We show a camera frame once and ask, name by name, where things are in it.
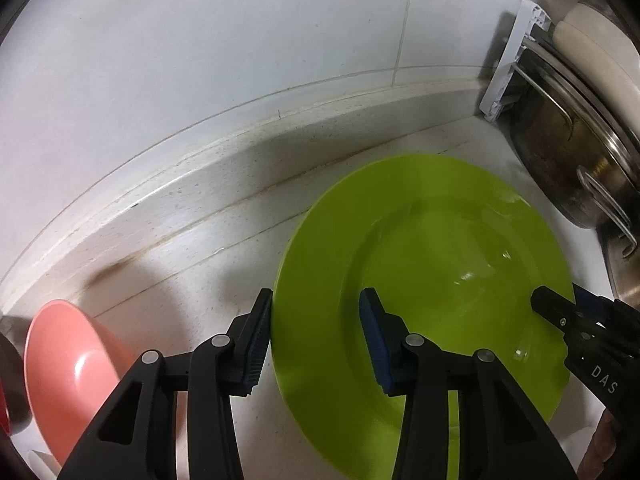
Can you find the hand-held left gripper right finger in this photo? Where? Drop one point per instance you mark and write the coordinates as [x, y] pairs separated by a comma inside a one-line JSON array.
[[375, 335]]

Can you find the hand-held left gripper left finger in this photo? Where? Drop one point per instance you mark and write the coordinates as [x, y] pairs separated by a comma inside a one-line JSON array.
[[257, 340]]

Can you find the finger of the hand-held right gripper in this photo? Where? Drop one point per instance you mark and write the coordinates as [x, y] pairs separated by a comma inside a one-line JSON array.
[[592, 305], [552, 307]]

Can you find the green plate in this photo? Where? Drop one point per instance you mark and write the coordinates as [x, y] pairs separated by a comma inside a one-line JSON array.
[[440, 240]]

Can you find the red and black bowl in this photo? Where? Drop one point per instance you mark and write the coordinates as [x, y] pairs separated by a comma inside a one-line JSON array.
[[10, 385]]

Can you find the small cream pot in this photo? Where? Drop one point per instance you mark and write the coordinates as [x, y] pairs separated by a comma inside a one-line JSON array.
[[595, 45]]

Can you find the person's right forearm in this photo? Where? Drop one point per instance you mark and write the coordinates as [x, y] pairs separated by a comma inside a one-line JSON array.
[[605, 440]]

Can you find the small steel pot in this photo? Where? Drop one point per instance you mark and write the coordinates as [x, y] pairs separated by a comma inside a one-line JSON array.
[[625, 280]]

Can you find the pink bowl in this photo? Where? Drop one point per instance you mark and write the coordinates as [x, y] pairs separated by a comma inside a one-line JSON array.
[[65, 360]]

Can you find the large steel pot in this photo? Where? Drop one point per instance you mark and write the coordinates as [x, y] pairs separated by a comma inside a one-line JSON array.
[[550, 160]]

